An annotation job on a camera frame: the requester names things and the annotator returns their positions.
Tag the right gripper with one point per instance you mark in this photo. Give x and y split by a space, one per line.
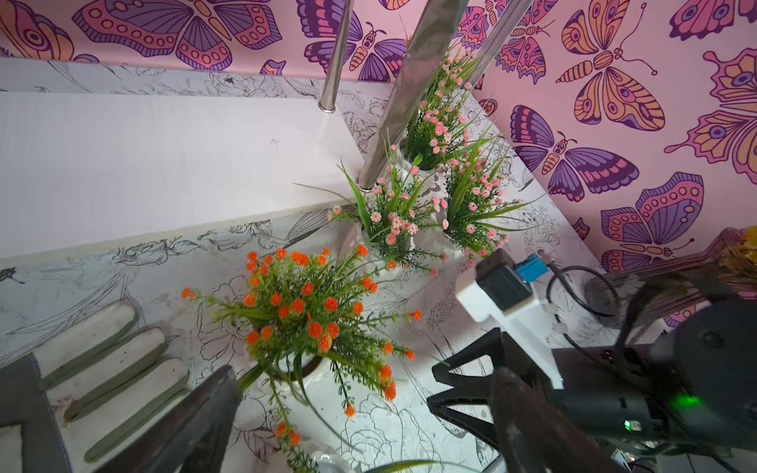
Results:
621 396

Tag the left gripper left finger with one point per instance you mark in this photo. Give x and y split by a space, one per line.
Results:
192 437

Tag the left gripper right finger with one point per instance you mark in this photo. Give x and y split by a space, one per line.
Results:
533 436

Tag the orange plant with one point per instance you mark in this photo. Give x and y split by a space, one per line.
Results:
298 306
307 456

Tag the white two-tier rack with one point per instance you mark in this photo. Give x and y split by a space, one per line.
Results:
83 169

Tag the pink plant front right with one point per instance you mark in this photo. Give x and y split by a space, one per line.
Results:
476 205

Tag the pink plant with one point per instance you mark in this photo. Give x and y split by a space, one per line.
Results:
476 205
390 216
439 127

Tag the pink plant left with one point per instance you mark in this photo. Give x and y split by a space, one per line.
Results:
390 216

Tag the pink plant far back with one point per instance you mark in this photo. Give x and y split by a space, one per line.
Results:
439 127

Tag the yellow flower bouquet vase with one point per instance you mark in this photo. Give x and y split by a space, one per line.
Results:
729 260

